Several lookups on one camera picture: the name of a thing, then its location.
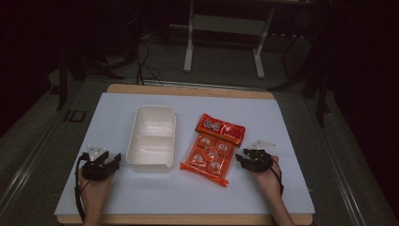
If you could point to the white table mat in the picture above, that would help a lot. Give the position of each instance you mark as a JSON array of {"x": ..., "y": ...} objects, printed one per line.
[{"x": 156, "y": 194}]

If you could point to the person's left hand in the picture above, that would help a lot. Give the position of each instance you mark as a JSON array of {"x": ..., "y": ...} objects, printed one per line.
[{"x": 94, "y": 191}]

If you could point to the white divided food container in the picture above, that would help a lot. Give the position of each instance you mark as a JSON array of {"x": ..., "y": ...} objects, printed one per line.
[{"x": 152, "y": 141}]

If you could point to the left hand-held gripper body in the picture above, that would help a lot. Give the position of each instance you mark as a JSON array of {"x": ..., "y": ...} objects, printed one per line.
[{"x": 94, "y": 171}]

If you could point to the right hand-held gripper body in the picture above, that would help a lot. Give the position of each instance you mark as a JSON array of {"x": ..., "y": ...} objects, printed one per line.
[{"x": 259, "y": 161}]

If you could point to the metal floor rail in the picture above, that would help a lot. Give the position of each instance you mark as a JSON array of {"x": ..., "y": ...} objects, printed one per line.
[
  {"x": 28, "y": 169},
  {"x": 338, "y": 175}
]

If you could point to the person's right hand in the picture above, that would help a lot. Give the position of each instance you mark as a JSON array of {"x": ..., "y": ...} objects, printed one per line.
[{"x": 266, "y": 182}]

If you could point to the white metal stand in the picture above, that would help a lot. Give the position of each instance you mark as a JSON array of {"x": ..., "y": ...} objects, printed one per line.
[{"x": 188, "y": 47}]

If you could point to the wooden table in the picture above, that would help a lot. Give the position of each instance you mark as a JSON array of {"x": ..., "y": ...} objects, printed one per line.
[{"x": 188, "y": 90}]

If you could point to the red snack packet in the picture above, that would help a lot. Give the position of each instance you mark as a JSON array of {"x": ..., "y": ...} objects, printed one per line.
[{"x": 213, "y": 150}]

